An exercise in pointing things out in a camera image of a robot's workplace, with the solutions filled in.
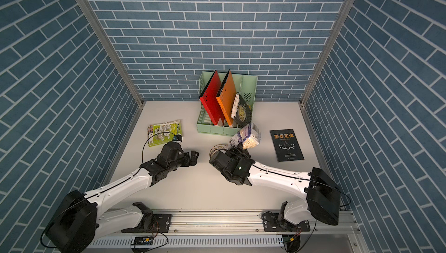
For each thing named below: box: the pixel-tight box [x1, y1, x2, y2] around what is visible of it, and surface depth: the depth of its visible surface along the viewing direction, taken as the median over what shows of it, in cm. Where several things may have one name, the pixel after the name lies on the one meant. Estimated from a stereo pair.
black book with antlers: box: [269, 128, 305, 163], surface depth 100 cm
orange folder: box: [216, 69, 237, 128], surface depth 91 cm
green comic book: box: [147, 119, 183, 147], surface depth 104 cm
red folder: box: [198, 69, 225, 126], surface depth 88 cm
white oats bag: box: [228, 121, 262, 150], surface depth 75 cm
